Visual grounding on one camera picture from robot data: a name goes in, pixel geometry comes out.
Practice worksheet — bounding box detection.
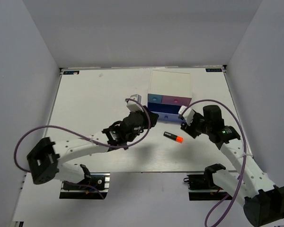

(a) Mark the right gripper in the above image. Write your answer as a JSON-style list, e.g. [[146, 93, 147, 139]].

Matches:
[[181, 111, 212, 139]]

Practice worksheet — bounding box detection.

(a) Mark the orange highlighter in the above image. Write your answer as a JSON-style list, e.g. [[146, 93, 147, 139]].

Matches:
[[163, 131, 184, 143]]

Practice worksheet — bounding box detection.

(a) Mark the blue small drawer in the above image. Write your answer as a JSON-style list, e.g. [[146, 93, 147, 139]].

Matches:
[[148, 94, 162, 104]]

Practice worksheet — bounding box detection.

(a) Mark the pink drawer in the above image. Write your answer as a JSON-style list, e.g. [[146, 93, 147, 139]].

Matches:
[[161, 96, 192, 106]]

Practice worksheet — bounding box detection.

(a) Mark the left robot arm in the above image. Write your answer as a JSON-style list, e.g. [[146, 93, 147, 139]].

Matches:
[[27, 109, 159, 189]]

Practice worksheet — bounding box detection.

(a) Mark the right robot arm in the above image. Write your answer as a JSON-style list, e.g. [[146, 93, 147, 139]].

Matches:
[[178, 105, 284, 227]]

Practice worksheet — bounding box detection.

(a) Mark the white drawer cabinet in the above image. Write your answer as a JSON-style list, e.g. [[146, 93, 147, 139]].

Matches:
[[147, 70, 193, 106]]

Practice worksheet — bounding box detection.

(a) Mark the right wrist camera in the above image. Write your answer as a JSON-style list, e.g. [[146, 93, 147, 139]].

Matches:
[[178, 105, 195, 126]]

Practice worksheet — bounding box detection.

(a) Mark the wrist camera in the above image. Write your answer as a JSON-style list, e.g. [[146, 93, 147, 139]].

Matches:
[[178, 105, 195, 126], [125, 94, 142, 112]]

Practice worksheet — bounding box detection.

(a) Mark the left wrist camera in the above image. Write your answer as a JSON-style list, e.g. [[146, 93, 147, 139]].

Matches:
[[125, 94, 142, 112]]

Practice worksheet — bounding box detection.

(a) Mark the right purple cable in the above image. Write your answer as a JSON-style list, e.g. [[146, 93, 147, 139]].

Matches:
[[179, 99, 247, 227]]

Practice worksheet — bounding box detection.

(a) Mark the purple cable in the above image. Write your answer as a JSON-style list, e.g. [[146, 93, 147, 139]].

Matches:
[[13, 99, 152, 199], [179, 99, 247, 227]]

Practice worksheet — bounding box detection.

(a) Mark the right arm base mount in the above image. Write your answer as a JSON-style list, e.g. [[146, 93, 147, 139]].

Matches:
[[183, 174, 232, 201]]

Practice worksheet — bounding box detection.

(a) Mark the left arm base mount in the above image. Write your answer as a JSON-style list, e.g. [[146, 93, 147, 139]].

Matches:
[[59, 173, 110, 200]]

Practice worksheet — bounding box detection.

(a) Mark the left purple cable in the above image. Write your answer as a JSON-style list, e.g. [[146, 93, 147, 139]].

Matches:
[[13, 99, 152, 199]]

